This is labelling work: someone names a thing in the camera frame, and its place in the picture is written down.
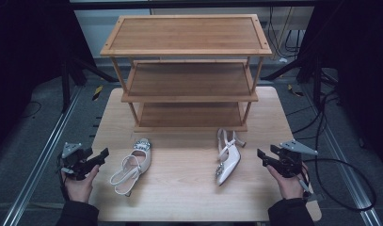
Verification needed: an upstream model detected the bundle of hanging cables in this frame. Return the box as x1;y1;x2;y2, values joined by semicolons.
266;6;304;60

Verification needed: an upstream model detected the wooden three-tier shoe rack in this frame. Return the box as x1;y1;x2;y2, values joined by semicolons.
100;13;273;134

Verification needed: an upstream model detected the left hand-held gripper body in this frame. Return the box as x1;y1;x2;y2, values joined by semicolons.
57;142;97;182

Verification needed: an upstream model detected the person's right hand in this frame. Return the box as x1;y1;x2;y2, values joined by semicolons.
266;164;310;201

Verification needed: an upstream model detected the black metal stand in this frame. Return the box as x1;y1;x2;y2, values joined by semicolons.
60;56;119;113
260;56;326;109

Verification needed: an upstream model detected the pale pink slingback shoe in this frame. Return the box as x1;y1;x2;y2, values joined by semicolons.
214;127;247;187
109;137;152;198

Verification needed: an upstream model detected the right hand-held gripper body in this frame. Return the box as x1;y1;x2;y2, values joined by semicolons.
269;138;319;179

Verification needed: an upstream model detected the yellow and black tape strip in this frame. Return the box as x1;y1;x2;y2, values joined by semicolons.
287;83;305;97
91;85;104;102

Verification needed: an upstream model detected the black floor cable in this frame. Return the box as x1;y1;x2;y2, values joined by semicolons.
285;89;342;141
20;100;43;120

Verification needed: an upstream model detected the metal floor rail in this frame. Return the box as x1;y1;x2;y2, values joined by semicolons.
300;84;383;226
2;85;84;226

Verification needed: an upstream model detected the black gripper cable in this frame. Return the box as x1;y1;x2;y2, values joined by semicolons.
56;156;71;202
296;157;377;212

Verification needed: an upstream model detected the person's left hand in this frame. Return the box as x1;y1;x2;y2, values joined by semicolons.
60;164;101;203

